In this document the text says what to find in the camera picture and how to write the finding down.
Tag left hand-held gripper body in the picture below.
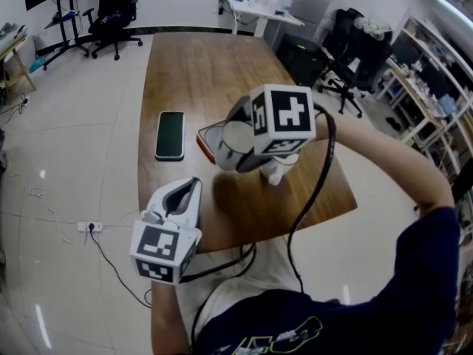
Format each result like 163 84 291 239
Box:
129 205 203 285

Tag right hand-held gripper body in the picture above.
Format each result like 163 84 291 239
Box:
249 84 316 158

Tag white ceramic mug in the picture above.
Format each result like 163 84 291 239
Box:
258 153 301 187

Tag white mug with blue marks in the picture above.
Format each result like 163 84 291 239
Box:
215 120 259 172

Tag person's left forearm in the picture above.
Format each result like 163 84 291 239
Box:
149 281 194 355

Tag person's right forearm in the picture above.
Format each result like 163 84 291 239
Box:
313 112 456 218

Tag orange-edged black coaster tray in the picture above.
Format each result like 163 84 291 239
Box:
195 122 227 166

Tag black box cabinet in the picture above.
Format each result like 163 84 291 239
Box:
275 32 330 88

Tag black smartphone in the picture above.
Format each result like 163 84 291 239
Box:
154 110 186 162

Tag black office chair with clothes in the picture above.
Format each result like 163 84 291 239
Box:
317 7 395 120

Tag light grey trousers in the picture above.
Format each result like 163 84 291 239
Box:
176 234 304 347

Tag white standing desk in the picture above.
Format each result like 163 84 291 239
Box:
220 0 306 39

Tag pair of black slippers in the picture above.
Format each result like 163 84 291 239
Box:
384 115 406 132

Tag pile of light clothes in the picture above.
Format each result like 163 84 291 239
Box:
354 13 393 38

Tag wooden workbench with white legs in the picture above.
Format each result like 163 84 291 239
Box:
376 67 449 152

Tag black mesh office chair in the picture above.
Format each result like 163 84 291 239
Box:
81 0 144 62

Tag navy printed t-shirt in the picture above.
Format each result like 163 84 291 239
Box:
194 207 463 355

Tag wooden stool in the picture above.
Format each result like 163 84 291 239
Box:
0 22 38 105

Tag black power cord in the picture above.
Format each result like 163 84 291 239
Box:
87 231 153 309

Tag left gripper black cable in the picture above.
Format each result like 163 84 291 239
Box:
180 242 259 355

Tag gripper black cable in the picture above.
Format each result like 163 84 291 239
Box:
180 242 259 355
286 103 338 296

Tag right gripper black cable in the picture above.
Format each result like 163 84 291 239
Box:
286 103 338 296

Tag white floor cord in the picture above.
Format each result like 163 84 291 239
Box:
24 186 90 251

